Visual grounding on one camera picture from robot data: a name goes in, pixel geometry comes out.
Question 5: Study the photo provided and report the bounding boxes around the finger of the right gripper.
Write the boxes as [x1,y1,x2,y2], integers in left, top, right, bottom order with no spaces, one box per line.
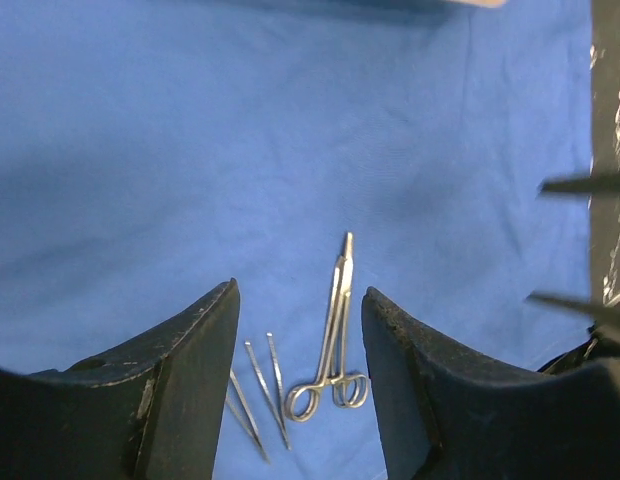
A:
[527,292,620,329]
[540,171,620,196]

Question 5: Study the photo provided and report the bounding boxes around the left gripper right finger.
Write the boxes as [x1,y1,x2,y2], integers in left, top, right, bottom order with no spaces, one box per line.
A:
[361,288,620,479]

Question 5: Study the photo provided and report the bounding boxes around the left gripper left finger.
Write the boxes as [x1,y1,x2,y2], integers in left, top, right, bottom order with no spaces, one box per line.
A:
[0,280,240,480]

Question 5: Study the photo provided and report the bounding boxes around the steel hemostat clamp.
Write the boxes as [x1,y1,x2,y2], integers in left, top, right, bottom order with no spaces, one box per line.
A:
[284,232,370,423]

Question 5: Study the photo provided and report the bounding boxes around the steel forceps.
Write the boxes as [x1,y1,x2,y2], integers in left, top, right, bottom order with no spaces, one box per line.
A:
[225,369,270,463]
[243,332,294,451]

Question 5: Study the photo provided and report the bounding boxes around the blue surgical drape cloth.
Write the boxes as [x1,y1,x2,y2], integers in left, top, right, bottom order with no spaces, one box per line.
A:
[0,0,594,480]

